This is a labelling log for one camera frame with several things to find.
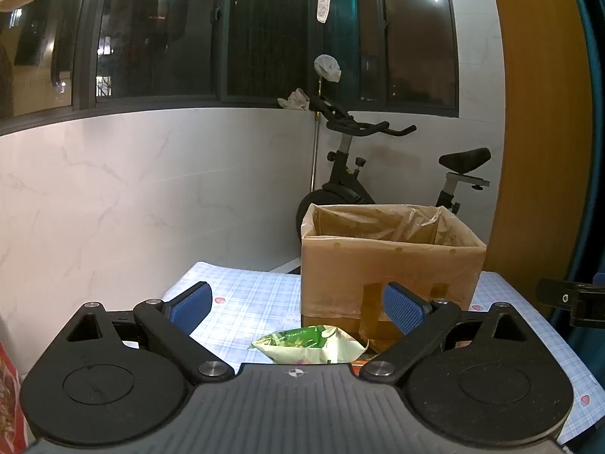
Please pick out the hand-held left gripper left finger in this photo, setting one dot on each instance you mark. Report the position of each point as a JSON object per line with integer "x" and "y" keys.
{"x": 191, "y": 305}

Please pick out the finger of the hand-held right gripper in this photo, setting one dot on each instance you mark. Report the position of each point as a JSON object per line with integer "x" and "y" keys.
{"x": 562, "y": 298}

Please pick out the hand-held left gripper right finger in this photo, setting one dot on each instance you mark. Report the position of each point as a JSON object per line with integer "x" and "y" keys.
{"x": 401, "y": 310}

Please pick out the cardboard box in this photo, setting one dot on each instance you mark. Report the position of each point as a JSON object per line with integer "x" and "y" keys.
{"x": 331, "y": 269}

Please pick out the clear plastic box liner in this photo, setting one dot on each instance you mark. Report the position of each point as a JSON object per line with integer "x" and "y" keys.
{"x": 378, "y": 227}

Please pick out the green white snack packet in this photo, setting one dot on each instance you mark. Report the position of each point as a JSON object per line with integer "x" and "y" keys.
{"x": 307, "y": 345}

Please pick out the blue checked tablecloth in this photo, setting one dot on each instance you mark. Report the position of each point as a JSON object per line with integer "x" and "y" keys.
{"x": 255, "y": 302}

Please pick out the black exercise bike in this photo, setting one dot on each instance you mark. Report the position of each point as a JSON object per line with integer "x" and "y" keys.
{"x": 340, "y": 184}

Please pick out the wooden door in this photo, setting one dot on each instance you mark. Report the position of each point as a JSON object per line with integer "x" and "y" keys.
{"x": 534, "y": 127}

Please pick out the metal pole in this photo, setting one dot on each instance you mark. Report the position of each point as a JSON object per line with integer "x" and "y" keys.
{"x": 315, "y": 151}

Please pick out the red printed bag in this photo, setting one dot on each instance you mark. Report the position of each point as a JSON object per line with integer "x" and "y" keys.
{"x": 7, "y": 397}

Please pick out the crumpled white tissue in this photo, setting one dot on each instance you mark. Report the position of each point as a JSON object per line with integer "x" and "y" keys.
{"x": 297, "y": 99}

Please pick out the white plastic bag on pole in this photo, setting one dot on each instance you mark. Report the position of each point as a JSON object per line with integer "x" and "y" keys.
{"x": 327, "y": 67}

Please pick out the dark framed window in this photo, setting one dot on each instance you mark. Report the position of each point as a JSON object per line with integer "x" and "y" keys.
{"x": 156, "y": 33}

